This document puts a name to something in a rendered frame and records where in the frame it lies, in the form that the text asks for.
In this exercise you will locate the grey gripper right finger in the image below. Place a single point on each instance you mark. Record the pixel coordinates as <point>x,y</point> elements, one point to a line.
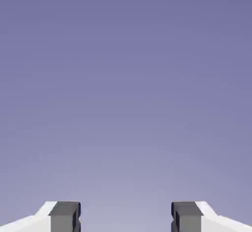
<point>189,216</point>

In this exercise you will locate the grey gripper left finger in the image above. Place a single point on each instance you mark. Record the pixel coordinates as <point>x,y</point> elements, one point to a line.
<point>61,216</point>

